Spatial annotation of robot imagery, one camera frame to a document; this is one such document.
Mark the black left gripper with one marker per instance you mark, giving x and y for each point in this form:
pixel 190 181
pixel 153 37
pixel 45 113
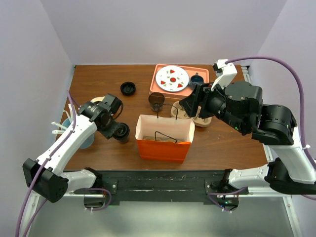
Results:
pixel 107 134

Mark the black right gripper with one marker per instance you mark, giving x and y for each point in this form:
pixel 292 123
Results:
pixel 202 94

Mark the beige pulp cup carrier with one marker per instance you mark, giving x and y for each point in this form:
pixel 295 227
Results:
pixel 178 111

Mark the orange paper bag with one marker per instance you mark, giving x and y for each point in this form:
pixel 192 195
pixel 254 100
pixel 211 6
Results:
pixel 150 125

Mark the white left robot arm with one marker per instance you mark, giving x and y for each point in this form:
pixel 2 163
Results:
pixel 45 175

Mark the dark blue ceramic mug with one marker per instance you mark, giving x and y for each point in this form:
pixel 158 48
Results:
pixel 195 80

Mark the cream square bowl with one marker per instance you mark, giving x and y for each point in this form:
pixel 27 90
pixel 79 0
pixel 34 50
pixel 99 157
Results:
pixel 97 99

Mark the white watermelon pattern plate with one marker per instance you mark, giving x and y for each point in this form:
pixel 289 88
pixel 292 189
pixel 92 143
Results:
pixel 172 79

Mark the pink serving tray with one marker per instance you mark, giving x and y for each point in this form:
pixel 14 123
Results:
pixel 181 94

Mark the wrapped white straw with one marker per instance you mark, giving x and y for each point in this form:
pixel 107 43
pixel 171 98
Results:
pixel 59 125
pixel 71 112
pixel 58 132

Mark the light blue straw cup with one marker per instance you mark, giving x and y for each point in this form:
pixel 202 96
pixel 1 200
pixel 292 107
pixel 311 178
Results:
pixel 88 142

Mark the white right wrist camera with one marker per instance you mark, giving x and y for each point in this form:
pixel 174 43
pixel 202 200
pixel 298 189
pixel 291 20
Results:
pixel 227 72

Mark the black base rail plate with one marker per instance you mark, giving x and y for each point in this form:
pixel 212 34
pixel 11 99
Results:
pixel 165 185

